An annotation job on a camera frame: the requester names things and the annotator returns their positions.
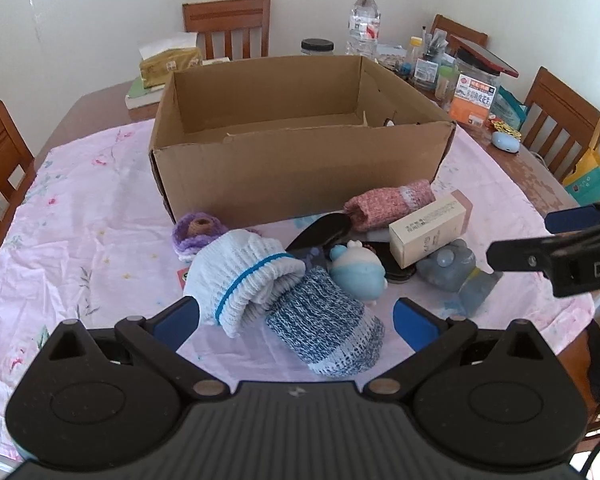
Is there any black glasses case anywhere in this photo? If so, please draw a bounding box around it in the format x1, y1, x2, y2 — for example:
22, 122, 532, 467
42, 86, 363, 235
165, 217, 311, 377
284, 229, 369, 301
286, 212, 416, 284

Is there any blue white squishy toy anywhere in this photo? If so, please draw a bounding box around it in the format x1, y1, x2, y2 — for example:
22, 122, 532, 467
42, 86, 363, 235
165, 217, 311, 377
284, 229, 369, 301
328, 240, 388, 304

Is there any purple crochet flower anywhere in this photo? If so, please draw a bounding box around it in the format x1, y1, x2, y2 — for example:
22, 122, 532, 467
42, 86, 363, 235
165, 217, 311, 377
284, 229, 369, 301
172, 212, 228, 262

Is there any yellow tissue box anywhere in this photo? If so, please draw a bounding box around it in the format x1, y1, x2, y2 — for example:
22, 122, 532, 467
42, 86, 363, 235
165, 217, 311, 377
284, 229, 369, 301
138, 32, 204, 89

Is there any black lid glass jar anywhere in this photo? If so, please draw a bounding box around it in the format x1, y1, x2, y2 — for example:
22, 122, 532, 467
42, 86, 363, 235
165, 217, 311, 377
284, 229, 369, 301
300, 38, 335, 55

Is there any red smartphone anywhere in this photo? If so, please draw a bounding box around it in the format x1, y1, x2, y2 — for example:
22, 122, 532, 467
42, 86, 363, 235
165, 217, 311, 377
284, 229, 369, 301
451, 36, 519, 78

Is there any pink knitted sock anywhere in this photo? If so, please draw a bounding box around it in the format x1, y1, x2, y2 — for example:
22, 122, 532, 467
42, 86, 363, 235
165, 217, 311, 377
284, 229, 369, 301
343, 180, 436, 232

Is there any light blue oval gadget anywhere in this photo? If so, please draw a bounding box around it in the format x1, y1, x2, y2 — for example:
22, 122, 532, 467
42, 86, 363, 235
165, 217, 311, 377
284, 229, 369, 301
491, 131, 520, 154

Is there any pen holder cup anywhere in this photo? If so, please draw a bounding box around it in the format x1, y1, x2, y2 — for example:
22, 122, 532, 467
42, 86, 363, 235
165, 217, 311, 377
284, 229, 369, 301
419, 28, 449, 90

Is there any teal snack packet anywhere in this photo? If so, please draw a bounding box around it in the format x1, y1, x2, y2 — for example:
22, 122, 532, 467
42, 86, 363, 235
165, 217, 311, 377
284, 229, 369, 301
491, 86, 528, 130

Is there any blue white knitted sock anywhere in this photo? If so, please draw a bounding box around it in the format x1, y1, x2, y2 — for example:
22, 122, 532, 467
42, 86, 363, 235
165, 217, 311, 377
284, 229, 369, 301
265, 266, 385, 377

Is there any yellow green paper bag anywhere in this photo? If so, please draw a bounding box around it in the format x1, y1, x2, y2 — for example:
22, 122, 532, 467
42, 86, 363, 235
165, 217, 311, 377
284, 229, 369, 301
561, 114, 600, 207

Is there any white knitted sock roll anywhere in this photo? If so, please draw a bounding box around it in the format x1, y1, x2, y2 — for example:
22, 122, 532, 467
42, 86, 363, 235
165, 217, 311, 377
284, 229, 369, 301
184, 229, 306, 338

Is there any green lid small bottle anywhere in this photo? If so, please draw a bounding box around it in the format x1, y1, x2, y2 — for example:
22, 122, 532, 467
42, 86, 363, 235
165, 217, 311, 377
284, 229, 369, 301
434, 64, 457, 110

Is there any gold ornament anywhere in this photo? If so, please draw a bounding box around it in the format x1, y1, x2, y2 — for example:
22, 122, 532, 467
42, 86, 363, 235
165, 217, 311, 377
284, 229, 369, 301
489, 114, 521, 141

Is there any cream carton box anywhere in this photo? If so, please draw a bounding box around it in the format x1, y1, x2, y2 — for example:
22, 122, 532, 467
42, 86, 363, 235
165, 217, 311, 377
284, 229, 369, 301
389, 190, 472, 269

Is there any wooden chair back centre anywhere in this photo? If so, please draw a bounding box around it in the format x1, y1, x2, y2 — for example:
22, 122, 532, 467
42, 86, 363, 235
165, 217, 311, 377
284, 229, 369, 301
182, 0, 271, 60

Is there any grey rubber toy figure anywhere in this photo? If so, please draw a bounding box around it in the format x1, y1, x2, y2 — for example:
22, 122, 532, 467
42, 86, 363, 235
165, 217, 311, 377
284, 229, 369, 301
416, 238, 503, 316

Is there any large cardboard box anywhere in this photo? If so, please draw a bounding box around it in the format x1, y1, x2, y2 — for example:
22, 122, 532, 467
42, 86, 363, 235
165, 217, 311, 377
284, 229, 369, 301
149, 55, 455, 229

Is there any green white book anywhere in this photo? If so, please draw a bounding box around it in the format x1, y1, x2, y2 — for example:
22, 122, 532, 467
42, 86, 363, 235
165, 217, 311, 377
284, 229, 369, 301
124, 76, 164, 110

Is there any yellow lid bottle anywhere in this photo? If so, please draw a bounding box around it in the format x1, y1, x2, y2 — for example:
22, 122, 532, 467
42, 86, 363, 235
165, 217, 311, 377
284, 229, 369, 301
405, 36, 424, 78

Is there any clear plastic water bottle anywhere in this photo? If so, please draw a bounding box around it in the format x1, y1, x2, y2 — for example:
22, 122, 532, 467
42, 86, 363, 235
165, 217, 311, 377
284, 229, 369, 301
347, 0, 381, 60

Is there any wooden chair far right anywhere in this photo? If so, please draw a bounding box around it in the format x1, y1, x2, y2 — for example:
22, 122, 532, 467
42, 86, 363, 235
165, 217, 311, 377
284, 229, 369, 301
430, 14, 489, 53

